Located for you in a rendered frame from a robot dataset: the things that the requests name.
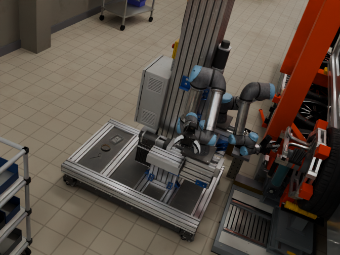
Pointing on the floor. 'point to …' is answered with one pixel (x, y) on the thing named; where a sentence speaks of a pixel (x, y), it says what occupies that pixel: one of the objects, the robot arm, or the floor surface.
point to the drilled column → (235, 167)
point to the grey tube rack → (14, 203)
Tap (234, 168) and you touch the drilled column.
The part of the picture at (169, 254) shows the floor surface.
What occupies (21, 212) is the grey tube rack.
